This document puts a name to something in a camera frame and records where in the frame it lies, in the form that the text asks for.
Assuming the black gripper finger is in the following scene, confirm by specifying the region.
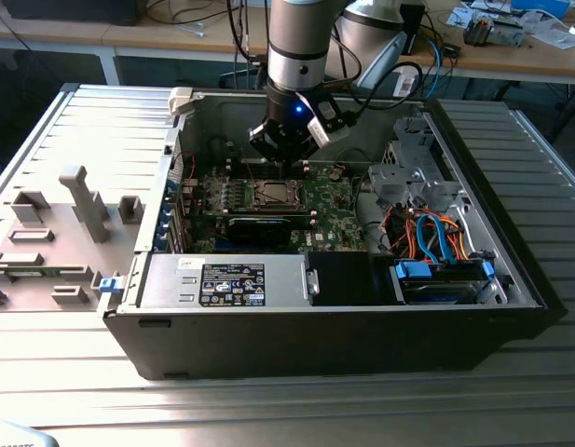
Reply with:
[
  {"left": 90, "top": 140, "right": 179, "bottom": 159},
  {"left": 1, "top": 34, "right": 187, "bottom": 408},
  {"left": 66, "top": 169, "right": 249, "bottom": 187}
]
[
  {"left": 283, "top": 133, "right": 320, "bottom": 182},
  {"left": 248, "top": 118, "right": 285, "bottom": 182}
]

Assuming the metal CPU socket cover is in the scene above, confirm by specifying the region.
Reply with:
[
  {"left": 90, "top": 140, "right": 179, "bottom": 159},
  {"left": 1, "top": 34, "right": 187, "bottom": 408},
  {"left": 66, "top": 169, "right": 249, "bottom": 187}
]
[{"left": 254, "top": 179, "right": 307, "bottom": 209}]

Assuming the silver CPU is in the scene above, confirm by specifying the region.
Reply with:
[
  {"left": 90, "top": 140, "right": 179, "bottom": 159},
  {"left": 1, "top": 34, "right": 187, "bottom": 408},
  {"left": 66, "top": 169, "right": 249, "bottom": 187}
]
[{"left": 262, "top": 183, "right": 295, "bottom": 206}]

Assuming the black RAM slot bank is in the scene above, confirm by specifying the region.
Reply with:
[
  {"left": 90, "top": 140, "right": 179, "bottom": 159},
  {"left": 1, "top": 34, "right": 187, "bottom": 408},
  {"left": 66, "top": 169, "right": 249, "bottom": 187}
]
[
  {"left": 225, "top": 156, "right": 312, "bottom": 181},
  {"left": 198, "top": 207, "right": 316, "bottom": 223}
]

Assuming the CPU socket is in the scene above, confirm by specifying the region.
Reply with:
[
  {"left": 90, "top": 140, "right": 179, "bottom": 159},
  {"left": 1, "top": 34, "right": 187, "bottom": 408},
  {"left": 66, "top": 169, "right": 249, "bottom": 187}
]
[{"left": 253, "top": 178, "right": 308, "bottom": 210}]

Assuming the black CPU cooler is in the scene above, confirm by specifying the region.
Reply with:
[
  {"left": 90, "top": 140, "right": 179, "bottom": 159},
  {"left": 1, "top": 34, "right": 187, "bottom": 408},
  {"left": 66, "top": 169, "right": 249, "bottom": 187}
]
[{"left": 462, "top": 12, "right": 497, "bottom": 47}]

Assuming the green motherboard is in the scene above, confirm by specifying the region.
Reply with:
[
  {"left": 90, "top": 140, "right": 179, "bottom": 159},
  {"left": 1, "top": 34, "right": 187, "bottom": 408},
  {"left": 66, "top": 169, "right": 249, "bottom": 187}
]
[{"left": 188, "top": 160, "right": 370, "bottom": 255}]

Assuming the black graphics card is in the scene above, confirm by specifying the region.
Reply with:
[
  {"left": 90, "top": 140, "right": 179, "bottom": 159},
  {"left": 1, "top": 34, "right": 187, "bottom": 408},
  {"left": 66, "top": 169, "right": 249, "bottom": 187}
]
[{"left": 226, "top": 213, "right": 316, "bottom": 248}]

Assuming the white plastic latch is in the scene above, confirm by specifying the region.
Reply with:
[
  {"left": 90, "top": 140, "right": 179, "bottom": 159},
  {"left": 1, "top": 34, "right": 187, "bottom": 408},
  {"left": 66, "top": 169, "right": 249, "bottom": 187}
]
[{"left": 168, "top": 87, "right": 195, "bottom": 117}]

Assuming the silver metal drive cage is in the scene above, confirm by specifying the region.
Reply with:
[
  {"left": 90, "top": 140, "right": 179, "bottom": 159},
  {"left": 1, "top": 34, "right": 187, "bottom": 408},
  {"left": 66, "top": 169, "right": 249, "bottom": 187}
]
[{"left": 366, "top": 115, "right": 461, "bottom": 210}]

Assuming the black plastic shroud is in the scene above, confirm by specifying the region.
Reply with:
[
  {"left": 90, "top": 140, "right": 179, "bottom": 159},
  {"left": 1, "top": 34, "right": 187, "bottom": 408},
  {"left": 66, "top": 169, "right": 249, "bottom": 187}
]
[{"left": 309, "top": 251, "right": 379, "bottom": 307}]

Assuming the hard disk in blue carrier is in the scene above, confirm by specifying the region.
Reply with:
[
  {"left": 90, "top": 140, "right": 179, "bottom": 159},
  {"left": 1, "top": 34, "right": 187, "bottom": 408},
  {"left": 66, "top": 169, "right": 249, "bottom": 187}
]
[{"left": 390, "top": 258, "right": 497, "bottom": 306}]

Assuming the silver power supply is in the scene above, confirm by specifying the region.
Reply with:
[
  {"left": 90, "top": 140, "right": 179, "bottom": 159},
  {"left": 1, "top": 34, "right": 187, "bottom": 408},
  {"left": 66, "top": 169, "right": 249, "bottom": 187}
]
[{"left": 137, "top": 253, "right": 314, "bottom": 311}]

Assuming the wooden desk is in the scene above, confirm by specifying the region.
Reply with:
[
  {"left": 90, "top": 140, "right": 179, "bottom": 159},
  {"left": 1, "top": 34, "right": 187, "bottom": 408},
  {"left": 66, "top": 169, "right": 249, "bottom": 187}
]
[{"left": 0, "top": 0, "right": 575, "bottom": 88}]

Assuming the grey parts rack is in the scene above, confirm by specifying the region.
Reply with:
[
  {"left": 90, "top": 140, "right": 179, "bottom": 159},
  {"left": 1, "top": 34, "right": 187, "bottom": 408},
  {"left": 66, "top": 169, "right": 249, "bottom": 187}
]
[{"left": 0, "top": 165, "right": 146, "bottom": 314}]

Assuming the black PC case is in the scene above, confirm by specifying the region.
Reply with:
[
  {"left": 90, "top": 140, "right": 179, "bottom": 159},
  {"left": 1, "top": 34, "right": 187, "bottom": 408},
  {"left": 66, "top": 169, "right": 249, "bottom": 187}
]
[{"left": 102, "top": 83, "right": 568, "bottom": 381}]

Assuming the blue plastic latch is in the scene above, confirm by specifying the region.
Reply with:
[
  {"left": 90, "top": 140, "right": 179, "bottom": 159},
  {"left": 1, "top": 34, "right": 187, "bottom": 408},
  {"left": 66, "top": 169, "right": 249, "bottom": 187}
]
[{"left": 99, "top": 275, "right": 125, "bottom": 295}]

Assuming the black monitor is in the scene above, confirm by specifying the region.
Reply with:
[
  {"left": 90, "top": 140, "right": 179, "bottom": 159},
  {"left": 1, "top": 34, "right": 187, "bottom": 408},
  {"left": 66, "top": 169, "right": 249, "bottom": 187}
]
[{"left": 2, "top": 0, "right": 142, "bottom": 27}]

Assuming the grey metal drive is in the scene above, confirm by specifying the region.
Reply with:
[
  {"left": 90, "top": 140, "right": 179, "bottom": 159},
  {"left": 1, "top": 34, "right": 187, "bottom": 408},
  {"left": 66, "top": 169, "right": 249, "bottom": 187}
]
[{"left": 494, "top": 18, "right": 526, "bottom": 47}]

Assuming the blue box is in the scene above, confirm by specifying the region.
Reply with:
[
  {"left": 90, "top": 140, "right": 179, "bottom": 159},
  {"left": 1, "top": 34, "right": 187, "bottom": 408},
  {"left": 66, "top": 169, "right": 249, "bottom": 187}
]
[{"left": 510, "top": 0, "right": 571, "bottom": 19}]

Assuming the pale grey device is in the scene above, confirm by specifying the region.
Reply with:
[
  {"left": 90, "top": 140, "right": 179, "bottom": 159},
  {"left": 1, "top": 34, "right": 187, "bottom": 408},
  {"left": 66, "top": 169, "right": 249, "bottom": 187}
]
[{"left": 0, "top": 421, "right": 60, "bottom": 447}]

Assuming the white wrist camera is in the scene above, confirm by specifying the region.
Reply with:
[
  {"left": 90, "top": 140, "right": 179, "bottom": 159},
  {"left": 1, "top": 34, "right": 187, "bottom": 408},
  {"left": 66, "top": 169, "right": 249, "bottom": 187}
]
[{"left": 308, "top": 95, "right": 352, "bottom": 148}]

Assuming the blue wire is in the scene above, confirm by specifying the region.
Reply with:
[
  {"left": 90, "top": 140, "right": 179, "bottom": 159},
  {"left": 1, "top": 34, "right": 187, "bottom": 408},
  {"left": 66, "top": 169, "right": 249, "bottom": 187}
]
[{"left": 415, "top": 211, "right": 457, "bottom": 267}]

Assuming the orange wire bundle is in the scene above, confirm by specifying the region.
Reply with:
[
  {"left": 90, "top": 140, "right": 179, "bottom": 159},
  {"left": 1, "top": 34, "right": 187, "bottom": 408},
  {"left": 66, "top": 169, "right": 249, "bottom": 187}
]
[{"left": 384, "top": 209, "right": 477, "bottom": 263}]

